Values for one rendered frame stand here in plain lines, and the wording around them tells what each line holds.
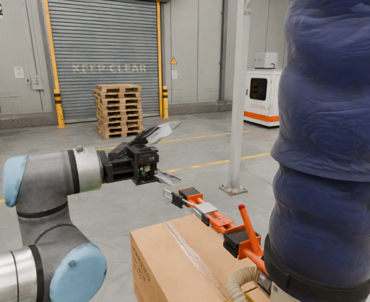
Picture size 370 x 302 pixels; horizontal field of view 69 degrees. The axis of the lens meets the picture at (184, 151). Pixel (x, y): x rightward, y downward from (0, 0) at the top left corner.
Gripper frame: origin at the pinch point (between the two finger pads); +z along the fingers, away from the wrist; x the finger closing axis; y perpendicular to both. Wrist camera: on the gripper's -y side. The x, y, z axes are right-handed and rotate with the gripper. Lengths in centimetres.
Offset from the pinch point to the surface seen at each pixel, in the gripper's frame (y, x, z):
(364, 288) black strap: 36.7, -20.3, 21.0
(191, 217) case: -62, -63, 39
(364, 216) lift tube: 35.2, -4.7, 18.3
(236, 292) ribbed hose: 11.6, -38.8, 11.3
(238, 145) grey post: -234, -87, 210
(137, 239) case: -57, -63, 5
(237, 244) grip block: 3.7, -30.5, 17.1
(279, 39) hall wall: -873, 136, 926
